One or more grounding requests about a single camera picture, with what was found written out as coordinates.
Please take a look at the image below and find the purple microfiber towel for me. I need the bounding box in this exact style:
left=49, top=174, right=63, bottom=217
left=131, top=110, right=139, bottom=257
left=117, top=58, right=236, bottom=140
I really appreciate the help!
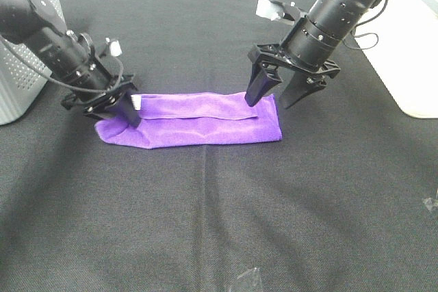
left=95, top=92, right=282, bottom=149

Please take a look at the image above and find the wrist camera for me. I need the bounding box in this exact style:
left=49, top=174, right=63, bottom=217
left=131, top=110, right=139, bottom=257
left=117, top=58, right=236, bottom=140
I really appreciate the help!
left=255, top=0, right=307, bottom=26
left=101, top=37, right=123, bottom=57

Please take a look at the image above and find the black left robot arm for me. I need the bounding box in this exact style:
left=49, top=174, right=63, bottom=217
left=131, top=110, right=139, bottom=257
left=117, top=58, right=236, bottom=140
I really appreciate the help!
left=1, top=0, right=141, bottom=127

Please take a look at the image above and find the clear tape piece bottom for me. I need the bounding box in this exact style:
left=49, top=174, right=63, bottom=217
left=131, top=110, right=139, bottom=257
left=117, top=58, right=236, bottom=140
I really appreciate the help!
left=227, top=267, right=263, bottom=292

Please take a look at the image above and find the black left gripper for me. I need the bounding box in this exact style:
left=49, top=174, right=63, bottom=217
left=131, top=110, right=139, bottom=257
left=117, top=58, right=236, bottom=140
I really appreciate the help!
left=61, top=75, right=141, bottom=128

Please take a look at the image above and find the white plastic storage bin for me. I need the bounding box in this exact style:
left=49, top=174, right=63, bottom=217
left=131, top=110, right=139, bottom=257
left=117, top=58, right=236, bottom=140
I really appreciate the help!
left=357, top=0, right=437, bottom=118

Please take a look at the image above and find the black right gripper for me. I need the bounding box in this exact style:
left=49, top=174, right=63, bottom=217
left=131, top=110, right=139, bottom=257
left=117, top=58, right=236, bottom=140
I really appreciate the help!
left=244, top=44, right=341, bottom=109

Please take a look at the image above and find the grey perforated laundry basket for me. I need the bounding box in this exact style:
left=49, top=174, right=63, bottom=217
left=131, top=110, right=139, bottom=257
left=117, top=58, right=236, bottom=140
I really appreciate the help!
left=1, top=0, right=64, bottom=125

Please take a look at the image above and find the clear tape piece right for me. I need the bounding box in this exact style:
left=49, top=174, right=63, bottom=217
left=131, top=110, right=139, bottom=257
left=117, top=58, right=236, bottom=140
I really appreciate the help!
left=422, top=190, right=438, bottom=213

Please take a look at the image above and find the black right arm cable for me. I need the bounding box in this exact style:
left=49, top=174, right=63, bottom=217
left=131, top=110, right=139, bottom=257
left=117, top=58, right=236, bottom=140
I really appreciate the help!
left=344, top=0, right=389, bottom=51

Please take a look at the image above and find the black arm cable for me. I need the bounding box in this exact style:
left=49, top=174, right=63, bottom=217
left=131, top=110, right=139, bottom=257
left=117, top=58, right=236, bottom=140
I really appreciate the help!
left=344, top=0, right=389, bottom=51
left=0, top=40, right=124, bottom=94

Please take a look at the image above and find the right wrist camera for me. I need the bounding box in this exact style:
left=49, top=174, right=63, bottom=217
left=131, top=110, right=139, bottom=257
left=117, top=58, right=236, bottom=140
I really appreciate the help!
left=255, top=0, right=307, bottom=26

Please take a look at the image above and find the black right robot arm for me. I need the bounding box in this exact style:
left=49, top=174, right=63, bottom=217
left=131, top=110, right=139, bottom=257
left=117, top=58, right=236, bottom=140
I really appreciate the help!
left=245, top=0, right=386, bottom=108

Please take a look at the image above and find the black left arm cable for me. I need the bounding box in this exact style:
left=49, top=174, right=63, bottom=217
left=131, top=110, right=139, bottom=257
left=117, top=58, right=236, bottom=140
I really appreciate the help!
left=0, top=40, right=124, bottom=94

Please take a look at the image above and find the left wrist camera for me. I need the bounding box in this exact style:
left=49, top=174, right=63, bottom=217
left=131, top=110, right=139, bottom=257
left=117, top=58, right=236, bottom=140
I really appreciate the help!
left=101, top=37, right=123, bottom=57

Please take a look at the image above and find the black table cover cloth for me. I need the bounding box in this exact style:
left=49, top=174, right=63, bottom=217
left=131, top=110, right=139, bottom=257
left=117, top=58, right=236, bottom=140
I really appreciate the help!
left=1, top=0, right=437, bottom=291

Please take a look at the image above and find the clear tape piece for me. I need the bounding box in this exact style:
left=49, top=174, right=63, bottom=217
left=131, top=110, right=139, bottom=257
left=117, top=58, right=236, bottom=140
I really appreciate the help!
left=227, top=267, right=263, bottom=292
left=422, top=190, right=438, bottom=213

